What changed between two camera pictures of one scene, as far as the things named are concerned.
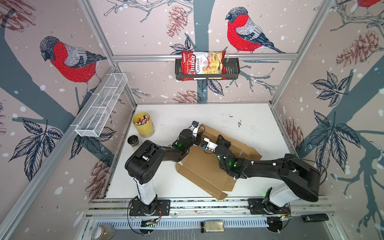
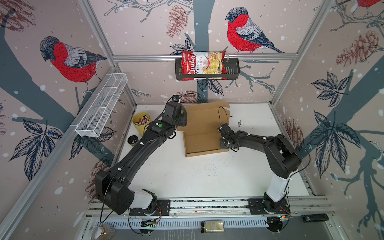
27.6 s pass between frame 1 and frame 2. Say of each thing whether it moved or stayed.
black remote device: stayed
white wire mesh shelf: stayed
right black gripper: moved
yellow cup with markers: stayed
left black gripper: moved
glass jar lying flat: stayed
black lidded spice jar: stayed
